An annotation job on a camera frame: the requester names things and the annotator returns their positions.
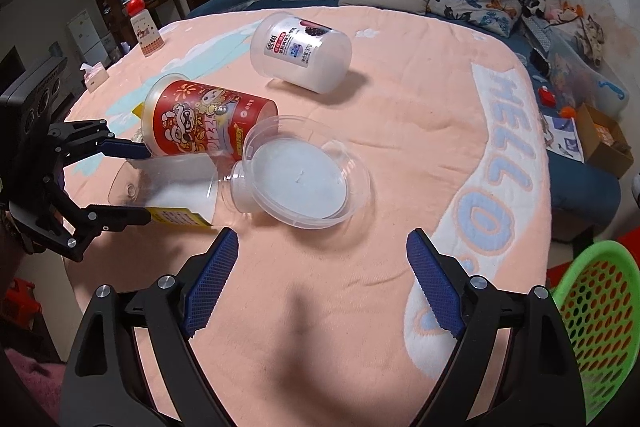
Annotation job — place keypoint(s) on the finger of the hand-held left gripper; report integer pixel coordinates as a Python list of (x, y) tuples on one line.
[(120, 217), (125, 149)]

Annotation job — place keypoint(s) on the white plastic cup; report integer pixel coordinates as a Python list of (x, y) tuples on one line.
[(300, 52)]

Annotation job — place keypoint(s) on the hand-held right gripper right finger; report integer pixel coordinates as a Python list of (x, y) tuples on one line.
[(435, 287)]

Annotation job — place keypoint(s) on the orange and pink plush toy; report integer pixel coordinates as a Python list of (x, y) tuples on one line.
[(565, 14)]

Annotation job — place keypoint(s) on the cardboard box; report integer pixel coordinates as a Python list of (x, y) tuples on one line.
[(600, 142)]

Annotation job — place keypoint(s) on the clear plastic storage box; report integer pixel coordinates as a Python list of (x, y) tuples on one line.
[(600, 87)]

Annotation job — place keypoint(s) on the pink tissue box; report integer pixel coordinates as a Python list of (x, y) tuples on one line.
[(95, 77)]

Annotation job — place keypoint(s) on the small black case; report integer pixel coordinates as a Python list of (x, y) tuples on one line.
[(539, 61)]

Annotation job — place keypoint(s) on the small red toy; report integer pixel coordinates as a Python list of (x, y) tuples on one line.
[(547, 97)]

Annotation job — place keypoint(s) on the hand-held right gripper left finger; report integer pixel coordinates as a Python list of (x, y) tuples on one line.
[(212, 282)]

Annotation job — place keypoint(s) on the clear round plastic lid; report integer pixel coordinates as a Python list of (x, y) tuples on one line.
[(300, 177)]

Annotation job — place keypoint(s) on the dark wooden sideboard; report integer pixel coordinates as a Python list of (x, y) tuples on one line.
[(167, 7)]

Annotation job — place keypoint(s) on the dark red plastic stool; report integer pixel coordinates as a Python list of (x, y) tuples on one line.
[(20, 302)]

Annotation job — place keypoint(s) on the clear bottle with yellow label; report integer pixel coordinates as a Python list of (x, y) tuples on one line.
[(175, 187)]

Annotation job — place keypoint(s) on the patterned cloth toy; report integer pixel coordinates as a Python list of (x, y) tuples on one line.
[(592, 39)]

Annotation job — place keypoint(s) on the yellow wrapper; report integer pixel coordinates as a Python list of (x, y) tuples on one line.
[(138, 127)]

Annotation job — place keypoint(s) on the green plastic basket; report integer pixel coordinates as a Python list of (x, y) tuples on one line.
[(600, 307)]

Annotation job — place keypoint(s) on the small orange toy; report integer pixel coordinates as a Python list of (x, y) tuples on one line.
[(567, 113)]

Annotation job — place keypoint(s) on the printed paper sheet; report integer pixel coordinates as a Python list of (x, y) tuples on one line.
[(567, 137)]

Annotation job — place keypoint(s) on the white fridge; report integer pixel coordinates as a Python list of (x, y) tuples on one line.
[(85, 37)]

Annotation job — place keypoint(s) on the grey keyboard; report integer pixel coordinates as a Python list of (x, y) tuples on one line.
[(536, 34)]

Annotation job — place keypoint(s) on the red capped printed bottle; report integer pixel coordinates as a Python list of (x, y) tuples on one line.
[(145, 32)]

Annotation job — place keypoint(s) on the pink rug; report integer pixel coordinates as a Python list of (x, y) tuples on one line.
[(35, 387)]

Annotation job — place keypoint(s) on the red printed plastic cup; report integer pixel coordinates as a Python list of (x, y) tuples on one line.
[(200, 122)]

